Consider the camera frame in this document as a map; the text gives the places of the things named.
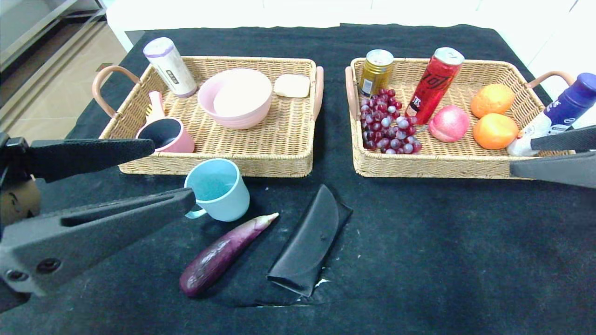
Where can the black glasses case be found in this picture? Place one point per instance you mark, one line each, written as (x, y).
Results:
(307, 242)

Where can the orange fruit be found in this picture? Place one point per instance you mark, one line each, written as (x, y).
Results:
(494, 131)
(492, 100)

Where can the gold drink can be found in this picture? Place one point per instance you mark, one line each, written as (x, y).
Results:
(375, 75)

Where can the purple eggplant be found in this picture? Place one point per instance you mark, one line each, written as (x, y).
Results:
(219, 258)

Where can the grey metal shelf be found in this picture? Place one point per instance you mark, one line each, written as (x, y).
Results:
(28, 28)

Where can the pink peach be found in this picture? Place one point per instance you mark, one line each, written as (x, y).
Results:
(449, 123)

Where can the red drink can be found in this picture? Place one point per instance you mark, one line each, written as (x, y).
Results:
(430, 88)

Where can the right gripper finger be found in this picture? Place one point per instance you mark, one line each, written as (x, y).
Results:
(570, 139)
(563, 170)

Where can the white bottle with blue cap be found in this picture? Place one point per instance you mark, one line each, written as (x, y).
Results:
(554, 116)

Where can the pink cup with black inside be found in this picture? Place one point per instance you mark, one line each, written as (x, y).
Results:
(184, 142)

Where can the white soap bar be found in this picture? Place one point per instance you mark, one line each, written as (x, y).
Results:
(292, 85)

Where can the wicker basket holding food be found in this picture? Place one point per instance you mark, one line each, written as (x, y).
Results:
(447, 163)

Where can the white tube with lavender lid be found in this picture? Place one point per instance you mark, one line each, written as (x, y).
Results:
(170, 67)

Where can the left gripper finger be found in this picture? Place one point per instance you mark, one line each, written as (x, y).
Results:
(84, 158)
(93, 237)

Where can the light blue mug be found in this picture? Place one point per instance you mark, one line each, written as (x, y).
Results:
(223, 204)

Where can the red grape bunch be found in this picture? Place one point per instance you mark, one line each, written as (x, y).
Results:
(386, 125)

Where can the wicker basket holding tableware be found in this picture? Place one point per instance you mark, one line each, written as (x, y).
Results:
(279, 139)

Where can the pink bowl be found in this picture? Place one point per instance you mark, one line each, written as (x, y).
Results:
(233, 123)

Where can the black tablecloth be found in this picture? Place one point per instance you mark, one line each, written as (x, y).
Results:
(465, 256)

